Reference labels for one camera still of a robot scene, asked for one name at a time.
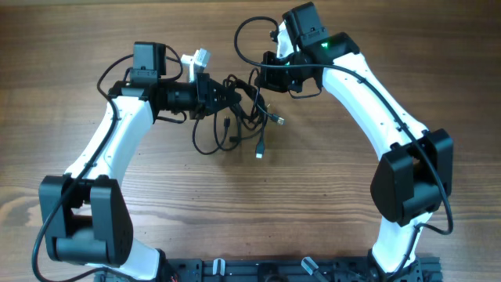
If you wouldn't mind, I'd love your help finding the black USB-A cable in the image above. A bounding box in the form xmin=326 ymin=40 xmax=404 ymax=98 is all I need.
xmin=222 ymin=68 xmax=286 ymax=132

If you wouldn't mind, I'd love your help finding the thin black cable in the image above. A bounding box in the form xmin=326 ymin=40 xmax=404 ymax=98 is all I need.
xmin=191 ymin=109 xmax=243 ymax=156

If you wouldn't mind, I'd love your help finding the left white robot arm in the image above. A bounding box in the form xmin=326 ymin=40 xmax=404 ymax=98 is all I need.
xmin=31 ymin=42 xmax=241 ymax=281

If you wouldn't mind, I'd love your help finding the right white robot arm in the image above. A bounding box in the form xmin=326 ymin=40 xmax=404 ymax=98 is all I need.
xmin=256 ymin=2 xmax=453 ymax=281

